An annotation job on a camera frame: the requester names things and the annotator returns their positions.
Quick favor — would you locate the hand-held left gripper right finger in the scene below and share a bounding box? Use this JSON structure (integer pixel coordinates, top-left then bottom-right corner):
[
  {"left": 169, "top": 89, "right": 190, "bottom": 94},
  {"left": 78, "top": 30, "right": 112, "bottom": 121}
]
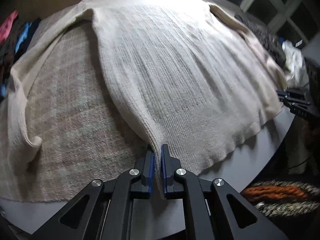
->
[{"left": 161, "top": 144, "right": 290, "bottom": 240}]

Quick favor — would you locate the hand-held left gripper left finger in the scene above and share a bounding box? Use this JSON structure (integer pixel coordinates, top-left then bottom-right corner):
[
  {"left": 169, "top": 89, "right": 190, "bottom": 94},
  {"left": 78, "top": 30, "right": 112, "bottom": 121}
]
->
[{"left": 30, "top": 151, "right": 155, "bottom": 240}]

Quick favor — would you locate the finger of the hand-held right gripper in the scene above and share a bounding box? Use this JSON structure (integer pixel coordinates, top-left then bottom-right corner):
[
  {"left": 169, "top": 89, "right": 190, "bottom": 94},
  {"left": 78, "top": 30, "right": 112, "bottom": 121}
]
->
[
  {"left": 281, "top": 96, "right": 313, "bottom": 114},
  {"left": 276, "top": 88, "right": 310, "bottom": 100}
]

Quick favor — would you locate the cream ribbed sweater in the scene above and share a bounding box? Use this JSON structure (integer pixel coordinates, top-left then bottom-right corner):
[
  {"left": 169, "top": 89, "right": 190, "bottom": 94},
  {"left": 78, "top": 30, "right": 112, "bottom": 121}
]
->
[{"left": 7, "top": 0, "right": 288, "bottom": 178}]

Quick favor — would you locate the white cloth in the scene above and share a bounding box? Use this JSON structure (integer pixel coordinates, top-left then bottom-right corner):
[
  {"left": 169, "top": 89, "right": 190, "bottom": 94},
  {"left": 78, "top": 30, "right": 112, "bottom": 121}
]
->
[{"left": 281, "top": 40, "right": 311, "bottom": 88}]

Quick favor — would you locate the grey-brown crumpled garment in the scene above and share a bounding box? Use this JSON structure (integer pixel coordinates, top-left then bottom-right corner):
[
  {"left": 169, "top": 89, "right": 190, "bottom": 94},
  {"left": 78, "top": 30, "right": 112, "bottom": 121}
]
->
[{"left": 234, "top": 11, "right": 287, "bottom": 68}]

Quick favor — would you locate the orange patterned rug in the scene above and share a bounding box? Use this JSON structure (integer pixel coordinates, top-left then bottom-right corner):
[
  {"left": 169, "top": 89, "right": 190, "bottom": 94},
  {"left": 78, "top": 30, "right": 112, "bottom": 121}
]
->
[{"left": 241, "top": 180, "right": 320, "bottom": 218}]

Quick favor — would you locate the pink plaid blanket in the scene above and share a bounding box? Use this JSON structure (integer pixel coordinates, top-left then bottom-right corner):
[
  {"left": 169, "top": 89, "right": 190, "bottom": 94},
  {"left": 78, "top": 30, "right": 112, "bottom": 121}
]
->
[{"left": 0, "top": 0, "right": 283, "bottom": 203}]

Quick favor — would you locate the light blue garment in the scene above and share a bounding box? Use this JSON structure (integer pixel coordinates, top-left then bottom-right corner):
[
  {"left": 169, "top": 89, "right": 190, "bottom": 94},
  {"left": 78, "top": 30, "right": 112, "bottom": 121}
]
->
[{"left": 14, "top": 22, "right": 33, "bottom": 53}]

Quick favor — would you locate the navy garment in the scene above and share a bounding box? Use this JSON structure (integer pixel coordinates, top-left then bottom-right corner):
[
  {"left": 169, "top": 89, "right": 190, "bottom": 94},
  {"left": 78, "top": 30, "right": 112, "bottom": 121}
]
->
[{"left": 15, "top": 17, "right": 42, "bottom": 55}]

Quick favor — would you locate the pink garment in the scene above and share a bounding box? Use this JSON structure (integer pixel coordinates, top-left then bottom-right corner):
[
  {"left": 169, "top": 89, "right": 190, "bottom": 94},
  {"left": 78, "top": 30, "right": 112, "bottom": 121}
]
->
[{"left": 0, "top": 10, "right": 19, "bottom": 44}]

